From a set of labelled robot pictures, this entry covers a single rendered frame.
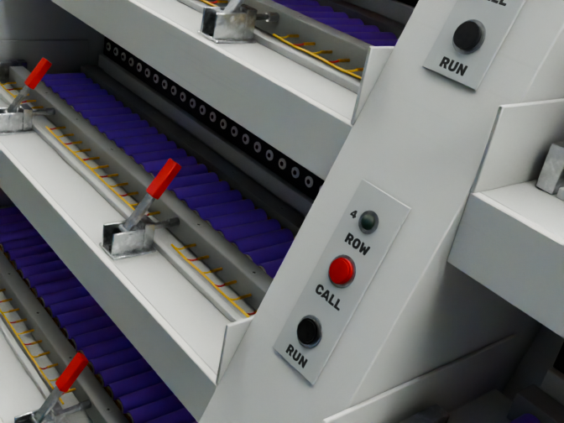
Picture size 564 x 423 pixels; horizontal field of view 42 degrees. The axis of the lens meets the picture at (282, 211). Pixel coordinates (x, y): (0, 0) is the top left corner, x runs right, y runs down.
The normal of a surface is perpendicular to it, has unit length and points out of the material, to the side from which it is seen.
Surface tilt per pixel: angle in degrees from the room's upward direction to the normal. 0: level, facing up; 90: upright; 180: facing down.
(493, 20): 90
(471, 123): 90
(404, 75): 90
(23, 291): 21
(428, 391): 90
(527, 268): 111
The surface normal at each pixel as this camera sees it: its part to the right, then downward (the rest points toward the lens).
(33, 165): 0.18, -0.88
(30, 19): 0.61, 0.46
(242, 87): -0.77, 0.15
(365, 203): -0.65, -0.17
